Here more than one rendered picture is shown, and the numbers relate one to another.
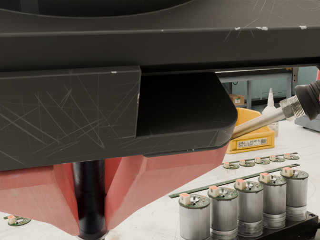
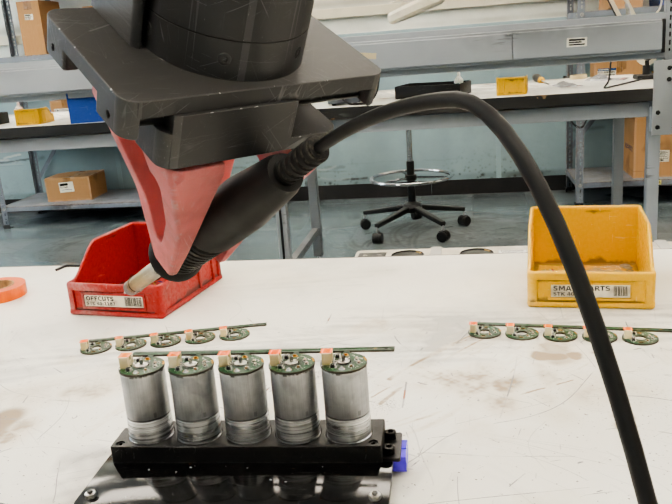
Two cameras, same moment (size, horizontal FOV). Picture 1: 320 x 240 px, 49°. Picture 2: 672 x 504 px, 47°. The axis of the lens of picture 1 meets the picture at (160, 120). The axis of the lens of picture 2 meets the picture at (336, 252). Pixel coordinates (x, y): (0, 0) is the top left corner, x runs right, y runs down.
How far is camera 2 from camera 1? 0.35 m
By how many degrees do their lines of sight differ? 35
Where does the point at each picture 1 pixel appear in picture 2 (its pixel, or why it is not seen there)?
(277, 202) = (282, 401)
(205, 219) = (140, 395)
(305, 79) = not seen: outside the picture
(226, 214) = (179, 396)
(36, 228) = (96, 363)
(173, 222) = not seen: hidden behind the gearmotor
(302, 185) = (337, 385)
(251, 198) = (226, 383)
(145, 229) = not seen: hidden behind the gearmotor
